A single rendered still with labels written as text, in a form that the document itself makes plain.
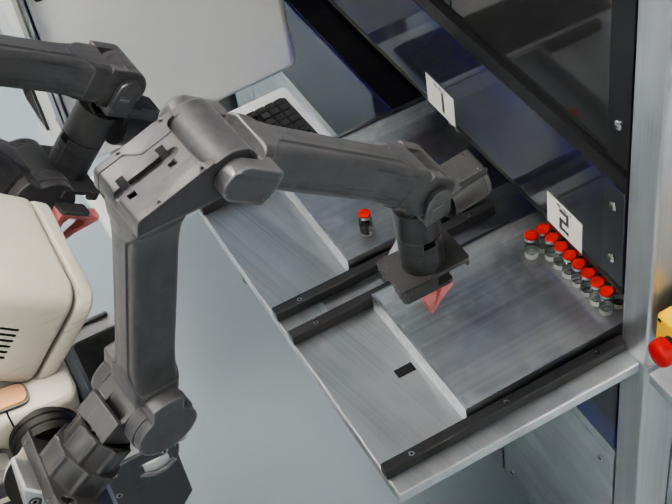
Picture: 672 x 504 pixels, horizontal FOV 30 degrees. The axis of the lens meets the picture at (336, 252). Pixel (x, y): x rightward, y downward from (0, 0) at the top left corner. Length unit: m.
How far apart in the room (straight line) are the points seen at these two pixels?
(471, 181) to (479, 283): 0.44
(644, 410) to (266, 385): 1.28
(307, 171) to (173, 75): 1.17
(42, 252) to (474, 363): 0.68
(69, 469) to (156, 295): 0.28
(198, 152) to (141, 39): 1.20
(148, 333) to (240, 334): 1.84
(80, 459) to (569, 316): 0.81
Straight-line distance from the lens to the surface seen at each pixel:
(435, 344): 1.87
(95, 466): 1.43
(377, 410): 1.81
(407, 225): 1.51
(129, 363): 1.33
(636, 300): 1.76
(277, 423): 2.92
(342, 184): 1.31
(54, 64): 1.59
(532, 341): 1.87
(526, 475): 2.56
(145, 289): 1.22
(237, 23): 2.40
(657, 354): 1.70
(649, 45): 1.46
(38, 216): 1.57
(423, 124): 2.22
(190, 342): 3.13
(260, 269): 2.02
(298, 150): 1.22
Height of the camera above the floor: 2.34
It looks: 46 degrees down
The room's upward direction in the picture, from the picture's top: 11 degrees counter-clockwise
